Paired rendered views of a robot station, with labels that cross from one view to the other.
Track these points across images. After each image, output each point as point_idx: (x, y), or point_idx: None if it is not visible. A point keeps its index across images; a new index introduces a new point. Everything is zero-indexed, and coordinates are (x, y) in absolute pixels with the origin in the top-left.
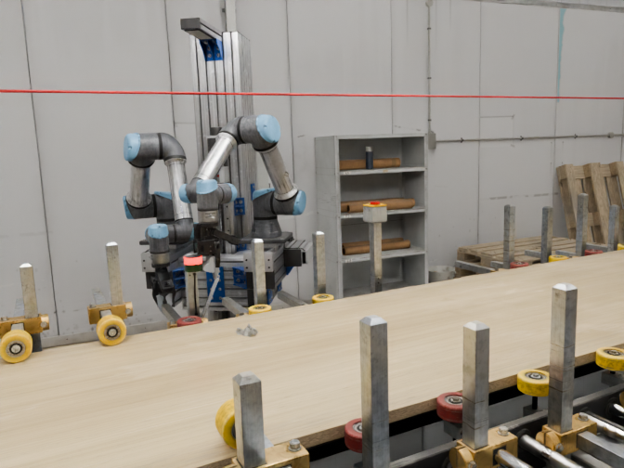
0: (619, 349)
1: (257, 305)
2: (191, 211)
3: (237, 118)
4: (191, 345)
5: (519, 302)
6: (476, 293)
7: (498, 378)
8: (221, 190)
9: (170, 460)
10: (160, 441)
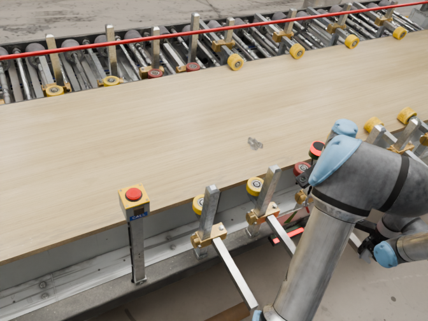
0: (48, 91)
1: (259, 188)
2: (405, 246)
3: (413, 158)
4: (283, 132)
5: (34, 165)
6: (53, 192)
7: (127, 83)
8: (329, 138)
9: (253, 65)
10: (260, 71)
